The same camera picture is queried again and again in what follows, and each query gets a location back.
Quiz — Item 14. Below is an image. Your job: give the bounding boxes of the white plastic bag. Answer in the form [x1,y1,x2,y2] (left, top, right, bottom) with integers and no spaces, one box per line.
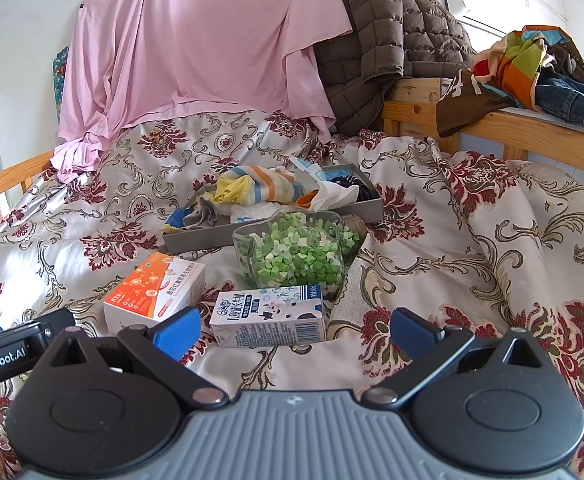
[307,177,360,211]

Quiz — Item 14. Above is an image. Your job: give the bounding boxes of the blue jeans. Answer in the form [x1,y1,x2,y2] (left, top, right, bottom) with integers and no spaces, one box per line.
[534,42,584,123]

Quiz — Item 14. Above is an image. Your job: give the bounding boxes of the striped sock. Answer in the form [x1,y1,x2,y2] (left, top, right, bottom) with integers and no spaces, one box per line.
[229,164,307,205]

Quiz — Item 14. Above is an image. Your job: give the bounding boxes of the floral patterned blanket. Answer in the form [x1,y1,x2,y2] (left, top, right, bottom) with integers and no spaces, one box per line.
[0,107,584,480]

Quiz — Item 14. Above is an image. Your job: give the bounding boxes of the grey tray cartoon print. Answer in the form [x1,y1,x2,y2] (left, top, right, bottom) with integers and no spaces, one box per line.
[162,162,385,256]

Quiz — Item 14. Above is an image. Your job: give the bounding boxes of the brown quilted jacket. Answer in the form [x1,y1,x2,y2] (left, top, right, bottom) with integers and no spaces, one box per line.
[314,0,477,136]

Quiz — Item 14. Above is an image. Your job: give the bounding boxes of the yellow sock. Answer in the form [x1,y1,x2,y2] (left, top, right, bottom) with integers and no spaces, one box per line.
[212,172,255,205]

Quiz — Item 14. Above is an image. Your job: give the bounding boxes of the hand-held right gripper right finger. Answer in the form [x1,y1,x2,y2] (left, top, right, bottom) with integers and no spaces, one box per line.
[362,306,556,407]

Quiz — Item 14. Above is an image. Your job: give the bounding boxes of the colourful striped cloth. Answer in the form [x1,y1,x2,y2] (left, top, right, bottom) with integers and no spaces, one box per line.
[473,27,570,111]

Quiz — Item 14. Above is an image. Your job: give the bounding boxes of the white blue milk carton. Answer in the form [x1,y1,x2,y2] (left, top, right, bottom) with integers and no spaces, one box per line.
[208,284,329,348]

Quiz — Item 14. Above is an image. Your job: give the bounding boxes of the glass bowl green stars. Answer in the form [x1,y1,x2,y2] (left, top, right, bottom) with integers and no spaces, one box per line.
[233,210,365,301]

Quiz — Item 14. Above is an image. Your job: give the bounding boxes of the orange white cardboard box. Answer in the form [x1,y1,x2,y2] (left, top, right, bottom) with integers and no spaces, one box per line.
[103,253,207,333]

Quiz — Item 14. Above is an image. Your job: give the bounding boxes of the brown cloth white print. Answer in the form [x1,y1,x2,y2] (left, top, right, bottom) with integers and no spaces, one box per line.
[436,67,515,138]

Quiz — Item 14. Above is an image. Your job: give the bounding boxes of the colourful wall poster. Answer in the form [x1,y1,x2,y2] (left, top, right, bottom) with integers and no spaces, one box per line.
[52,46,70,111]

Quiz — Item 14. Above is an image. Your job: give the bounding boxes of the grey cloth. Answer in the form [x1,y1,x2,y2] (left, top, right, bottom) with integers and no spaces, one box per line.
[182,192,233,228]

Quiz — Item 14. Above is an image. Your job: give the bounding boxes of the wooden bunk frame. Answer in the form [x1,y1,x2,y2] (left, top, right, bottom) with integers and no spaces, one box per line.
[382,77,584,191]

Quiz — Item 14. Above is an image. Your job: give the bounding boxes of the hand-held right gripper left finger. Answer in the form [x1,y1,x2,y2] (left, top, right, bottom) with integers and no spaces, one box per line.
[37,306,227,407]

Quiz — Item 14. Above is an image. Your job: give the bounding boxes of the wooden bed rail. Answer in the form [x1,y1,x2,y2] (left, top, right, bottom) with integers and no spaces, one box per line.
[0,150,55,241]

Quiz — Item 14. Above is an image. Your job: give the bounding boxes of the white and blue sock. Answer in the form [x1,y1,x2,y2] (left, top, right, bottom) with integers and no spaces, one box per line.
[289,156,330,186]

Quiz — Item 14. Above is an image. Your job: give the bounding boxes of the white sock blue print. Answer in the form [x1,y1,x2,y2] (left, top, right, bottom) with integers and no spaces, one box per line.
[229,202,283,226]

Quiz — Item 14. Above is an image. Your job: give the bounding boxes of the pink bed sheet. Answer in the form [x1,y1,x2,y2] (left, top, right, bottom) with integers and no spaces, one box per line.
[58,0,355,186]

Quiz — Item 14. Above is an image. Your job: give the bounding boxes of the black sock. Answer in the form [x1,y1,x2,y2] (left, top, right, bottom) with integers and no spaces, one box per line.
[329,172,380,206]

